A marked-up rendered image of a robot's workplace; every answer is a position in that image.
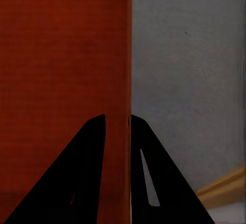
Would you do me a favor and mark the storage box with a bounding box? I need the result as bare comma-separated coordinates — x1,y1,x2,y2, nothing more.
0,0,132,224

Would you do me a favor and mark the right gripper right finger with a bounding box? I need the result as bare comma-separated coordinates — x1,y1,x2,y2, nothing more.
131,115,215,224

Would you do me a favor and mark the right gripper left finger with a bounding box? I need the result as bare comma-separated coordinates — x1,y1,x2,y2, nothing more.
4,114,106,224

